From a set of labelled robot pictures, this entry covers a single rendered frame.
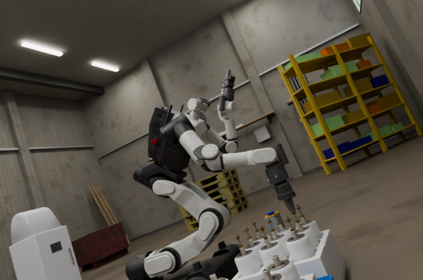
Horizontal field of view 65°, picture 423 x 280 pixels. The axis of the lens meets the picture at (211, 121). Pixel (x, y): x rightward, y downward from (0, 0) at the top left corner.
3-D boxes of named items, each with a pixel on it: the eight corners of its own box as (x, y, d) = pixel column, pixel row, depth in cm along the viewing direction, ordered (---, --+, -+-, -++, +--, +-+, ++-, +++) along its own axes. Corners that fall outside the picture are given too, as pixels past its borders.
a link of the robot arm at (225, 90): (230, 82, 230) (229, 99, 228) (218, 79, 226) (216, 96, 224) (239, 77, 219) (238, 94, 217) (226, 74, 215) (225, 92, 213)
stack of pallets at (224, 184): (186, 233, 654) (171, 192, 670) (203, 223, 729) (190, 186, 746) (238, 213, 614) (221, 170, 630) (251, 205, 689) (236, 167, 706)
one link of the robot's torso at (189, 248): (149, 259, 188) (206, 205, 176) (167, 248, 206) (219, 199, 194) (165, 283, 183) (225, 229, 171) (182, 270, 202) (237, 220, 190)
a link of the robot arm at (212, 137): (228, 160, 213) (202, 137, 209) (223, 158, 226) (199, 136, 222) (240, 147, 214) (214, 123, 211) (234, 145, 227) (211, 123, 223)
